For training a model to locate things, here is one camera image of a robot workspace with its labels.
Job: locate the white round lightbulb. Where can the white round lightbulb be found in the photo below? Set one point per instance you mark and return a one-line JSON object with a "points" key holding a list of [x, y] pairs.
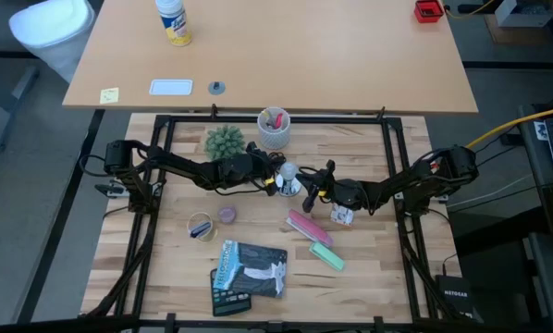
{"points": [[288, 171]]}

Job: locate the small purple round lid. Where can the small purple round lid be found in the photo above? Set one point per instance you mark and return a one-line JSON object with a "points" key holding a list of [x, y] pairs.
{"points": [[227, 215]]}

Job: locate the red square box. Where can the red square box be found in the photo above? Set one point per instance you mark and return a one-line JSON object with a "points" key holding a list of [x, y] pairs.
{"points": [[428, 11]]}

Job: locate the silver lamp base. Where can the silver lamp base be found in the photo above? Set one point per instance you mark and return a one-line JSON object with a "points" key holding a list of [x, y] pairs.
{"points": [[291, 189]]}

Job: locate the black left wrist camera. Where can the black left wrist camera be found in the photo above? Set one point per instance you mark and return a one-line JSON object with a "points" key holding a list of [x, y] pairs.
{"points": [[237, 167]]}

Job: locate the beige wooden desk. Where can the beige wooden desk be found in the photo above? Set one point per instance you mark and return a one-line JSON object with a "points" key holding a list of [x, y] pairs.
{"points": [[304, 55]]}

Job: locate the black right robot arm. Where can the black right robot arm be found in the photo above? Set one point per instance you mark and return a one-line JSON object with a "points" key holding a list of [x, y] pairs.
{"points": [[420, 178]]}

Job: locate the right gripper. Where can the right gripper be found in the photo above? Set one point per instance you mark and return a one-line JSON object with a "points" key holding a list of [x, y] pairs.
{"points": [[332, 192]]}

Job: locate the yellow sticky note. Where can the yellow sticky note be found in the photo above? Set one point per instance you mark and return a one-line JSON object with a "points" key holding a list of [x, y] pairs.
{"points": [[109, 95]]}

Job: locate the Lysol wipes canister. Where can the Lysol wipes canister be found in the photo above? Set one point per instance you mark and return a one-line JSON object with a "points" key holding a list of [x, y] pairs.
{"points": [[175, 25]]}

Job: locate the red marker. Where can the red marker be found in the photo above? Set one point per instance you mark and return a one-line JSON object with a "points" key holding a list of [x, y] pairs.
{"points": [[278, 121]]}

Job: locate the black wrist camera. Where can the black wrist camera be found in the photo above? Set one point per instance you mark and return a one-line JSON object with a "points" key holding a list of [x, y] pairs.
{"points": [[237, 167], [352, 192]]}

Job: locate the green artificial succulent plant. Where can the green artificial succulent plant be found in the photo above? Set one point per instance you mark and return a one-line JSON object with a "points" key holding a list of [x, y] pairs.
{"points": [[224, 143]]}

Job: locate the grey round desk grommet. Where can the grey round desk grommet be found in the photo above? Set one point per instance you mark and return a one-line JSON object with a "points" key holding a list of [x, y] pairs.
{"points": [[217, 88]]}

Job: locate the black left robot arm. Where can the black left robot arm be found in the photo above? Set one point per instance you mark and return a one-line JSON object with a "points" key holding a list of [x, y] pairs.
{"points": [[179, 164]]}

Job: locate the mint green stapler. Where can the mint green stapler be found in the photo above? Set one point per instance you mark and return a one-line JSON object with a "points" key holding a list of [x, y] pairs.
{"points": [[327, 256]]}

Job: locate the black metal table frame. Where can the black metal table frame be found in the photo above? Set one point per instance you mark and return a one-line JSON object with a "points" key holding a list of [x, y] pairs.
{"points": [[276, 119]]}

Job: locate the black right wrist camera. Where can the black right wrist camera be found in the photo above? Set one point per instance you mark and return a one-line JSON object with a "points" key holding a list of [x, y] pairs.
{"points": [[352, 192]]}

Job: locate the grey cardboard box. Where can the grey cardboard box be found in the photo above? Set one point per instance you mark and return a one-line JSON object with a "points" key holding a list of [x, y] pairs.
{"points": [[521, 11]]}

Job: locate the white rectangular tray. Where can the white rectangular tray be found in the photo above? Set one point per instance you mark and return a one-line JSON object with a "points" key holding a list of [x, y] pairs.
{"points": [[171, 87]]}

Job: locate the black Netgear router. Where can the black Netgear router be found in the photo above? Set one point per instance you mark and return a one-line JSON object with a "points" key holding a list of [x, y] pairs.
{"points": [[454, 296]]}

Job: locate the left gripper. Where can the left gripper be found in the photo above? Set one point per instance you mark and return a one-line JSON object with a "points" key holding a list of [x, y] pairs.
{"points": [[263, 172]]}

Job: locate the black calculator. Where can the black calculator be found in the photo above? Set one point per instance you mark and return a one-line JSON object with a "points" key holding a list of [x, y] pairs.
{"points": [[230, 303]]}

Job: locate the pink stapler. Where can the pink stapler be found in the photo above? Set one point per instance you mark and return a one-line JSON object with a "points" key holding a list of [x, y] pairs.
{"points": [[310, 226]]}

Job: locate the white textured pen cup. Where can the white textured pen cup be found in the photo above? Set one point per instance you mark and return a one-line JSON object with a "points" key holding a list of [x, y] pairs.
{"points": [[274, 139]]}

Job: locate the white trash bin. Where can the white trash bin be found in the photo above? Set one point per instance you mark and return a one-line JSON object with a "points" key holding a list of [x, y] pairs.
{"points": [[50, 32]]}

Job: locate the small white patterned box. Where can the small white patterned box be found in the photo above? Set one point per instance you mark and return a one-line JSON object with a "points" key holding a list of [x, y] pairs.
{"points": [[342, 215]]}

